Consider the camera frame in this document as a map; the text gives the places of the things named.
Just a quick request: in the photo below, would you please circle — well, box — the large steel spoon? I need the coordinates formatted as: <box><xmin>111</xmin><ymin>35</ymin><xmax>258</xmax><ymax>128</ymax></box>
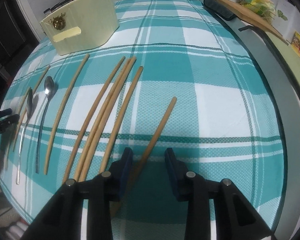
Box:
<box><xmin>15</xmin><ymin>89</ymin><xmax>33</xmax><ymax>185</ymax></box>

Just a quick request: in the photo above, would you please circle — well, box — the wooden chopstick group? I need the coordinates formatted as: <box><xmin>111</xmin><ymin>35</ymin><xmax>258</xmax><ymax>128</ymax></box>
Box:
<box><xmin>61</xmin><ymin>56</ymin><xmax>126</xmax><ymax>185</ymax></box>
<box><xmin>73</xmin><ymin>56</ymin><xmax>136</xmax><ymax>182</ymax></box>
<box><xmin>78</xmin><ymin>56</ymin><xmax>137</xmax><ymax>183</ymax></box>
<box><xmin>98</xmin><ymin>66</ymin><xmax>143</xmax><ymax>174</ymax></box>

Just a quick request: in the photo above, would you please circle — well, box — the small steel spoon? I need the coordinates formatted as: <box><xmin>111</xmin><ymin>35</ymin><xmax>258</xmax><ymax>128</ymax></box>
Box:
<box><xmin>36</xmin><ymin>76</ymin><xmax>56</xmax><ymax>174</ymax></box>

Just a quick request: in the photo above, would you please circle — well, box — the dark refrigerator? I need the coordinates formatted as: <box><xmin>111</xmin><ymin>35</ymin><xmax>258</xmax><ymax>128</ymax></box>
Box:
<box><xmin>0</xmin><ymin>0</ymin><xmax>39</xmax><ymax>83</ymax></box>

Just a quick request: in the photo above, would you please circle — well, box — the cream utensil holder box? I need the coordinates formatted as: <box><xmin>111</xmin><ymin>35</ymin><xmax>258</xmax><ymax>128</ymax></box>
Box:
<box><xmin>40</xmin><ymin>0</ymin><xmax>119</xmax><ymax>55</ymax></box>

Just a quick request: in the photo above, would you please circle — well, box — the teal plaid tablecloth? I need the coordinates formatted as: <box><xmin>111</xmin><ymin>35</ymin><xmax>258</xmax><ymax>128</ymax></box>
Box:
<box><xmin>0</xmin><ymin>0</ymin><xmax>285</xmax><ymax>239</ymax></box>

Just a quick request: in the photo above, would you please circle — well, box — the green cutting board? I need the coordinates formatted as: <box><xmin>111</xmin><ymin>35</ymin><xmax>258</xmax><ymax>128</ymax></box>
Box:
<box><xmin>266</xmin><ymin>32</ymin><xmax>300</xmax><ymax>87</ymax></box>

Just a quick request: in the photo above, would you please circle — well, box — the yellow box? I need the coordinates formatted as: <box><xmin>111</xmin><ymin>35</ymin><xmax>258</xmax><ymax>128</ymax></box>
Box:
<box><xmin>291</xmin><ymin>31</ymin><xmax>300</xmax><ymax>56</ymax></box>

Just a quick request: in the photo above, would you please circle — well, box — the white utensil holder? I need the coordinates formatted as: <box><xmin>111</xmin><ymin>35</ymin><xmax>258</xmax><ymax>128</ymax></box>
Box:
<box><xmin>272</xmin><ymin>0</ymin><xmax>300</xmax><ymax>43</ymax></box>

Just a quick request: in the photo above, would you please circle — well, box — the wooden cutting board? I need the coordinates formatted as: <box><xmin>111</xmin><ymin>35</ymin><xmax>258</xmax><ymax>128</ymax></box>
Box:
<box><xmin>215</xmin><ymin>0</ymin><xmax>289</xmax><ymax>45</ymax></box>

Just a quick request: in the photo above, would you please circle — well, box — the bag of yellow green sponges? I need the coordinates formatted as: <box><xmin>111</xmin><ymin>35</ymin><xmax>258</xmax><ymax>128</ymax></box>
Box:
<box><xmin>238</xmin><ymin>0</ymin><xmax>276</xmax><ymax>24</ymax></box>

